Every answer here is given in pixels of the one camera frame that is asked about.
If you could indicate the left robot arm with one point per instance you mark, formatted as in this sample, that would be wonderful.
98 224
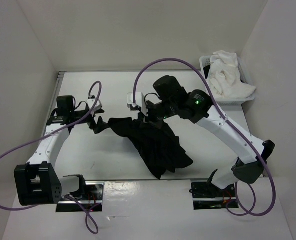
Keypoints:
36 180

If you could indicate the white plastic basket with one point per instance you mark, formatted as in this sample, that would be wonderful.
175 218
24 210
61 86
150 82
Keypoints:
245 78

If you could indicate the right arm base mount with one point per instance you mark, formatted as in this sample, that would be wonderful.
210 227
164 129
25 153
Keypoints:
209 197

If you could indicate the white skirt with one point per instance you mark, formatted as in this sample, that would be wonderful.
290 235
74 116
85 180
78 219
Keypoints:
224 79

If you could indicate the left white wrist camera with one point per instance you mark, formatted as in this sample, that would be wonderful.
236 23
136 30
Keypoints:
95 105

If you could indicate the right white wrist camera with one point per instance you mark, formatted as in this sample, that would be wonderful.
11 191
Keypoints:
135 102

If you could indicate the black pleated skirt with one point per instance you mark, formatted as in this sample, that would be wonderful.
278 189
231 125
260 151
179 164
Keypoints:
159 149

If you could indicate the aluminium table edge rail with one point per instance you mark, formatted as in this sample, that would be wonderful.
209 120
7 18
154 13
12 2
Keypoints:
50 143

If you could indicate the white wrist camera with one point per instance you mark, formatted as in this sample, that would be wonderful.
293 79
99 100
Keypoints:
95 105
135 102

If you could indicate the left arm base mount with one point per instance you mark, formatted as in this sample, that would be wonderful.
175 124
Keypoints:
91 200

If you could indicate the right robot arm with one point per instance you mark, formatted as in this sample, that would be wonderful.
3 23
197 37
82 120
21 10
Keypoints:
197 107

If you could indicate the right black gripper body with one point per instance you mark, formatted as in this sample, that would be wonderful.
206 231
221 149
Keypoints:
158 112

